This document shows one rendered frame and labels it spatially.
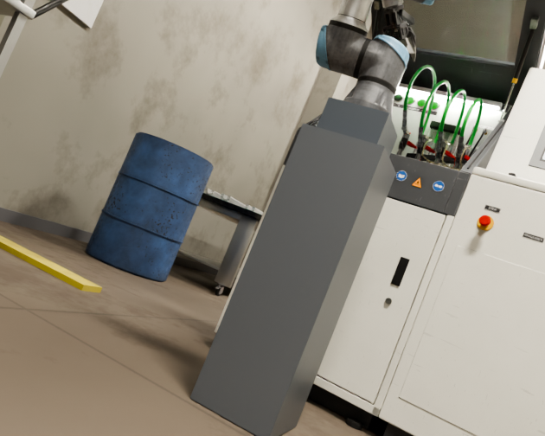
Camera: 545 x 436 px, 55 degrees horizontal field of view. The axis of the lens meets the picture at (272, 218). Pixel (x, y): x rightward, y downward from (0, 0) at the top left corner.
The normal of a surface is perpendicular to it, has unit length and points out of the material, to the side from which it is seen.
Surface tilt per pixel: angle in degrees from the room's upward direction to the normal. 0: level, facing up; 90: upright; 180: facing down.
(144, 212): 90
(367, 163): 90
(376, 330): 90
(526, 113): 76
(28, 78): 90
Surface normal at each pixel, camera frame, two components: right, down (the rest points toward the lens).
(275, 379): -0.34, -0.21
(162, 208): 0.42, 0.11
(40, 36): 0.86, 0.33
